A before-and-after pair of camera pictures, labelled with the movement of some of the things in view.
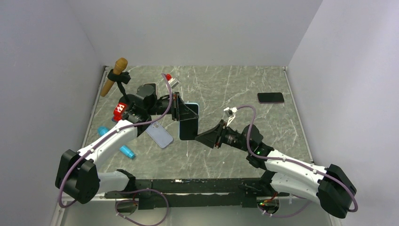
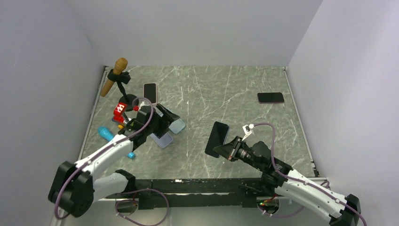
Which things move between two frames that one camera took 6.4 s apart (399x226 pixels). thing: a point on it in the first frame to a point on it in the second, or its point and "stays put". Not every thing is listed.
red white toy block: [119, 109] stays put
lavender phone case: [162, 137] stays put
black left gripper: [183, 112] to [163, 129]
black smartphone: [270, 97] stays put
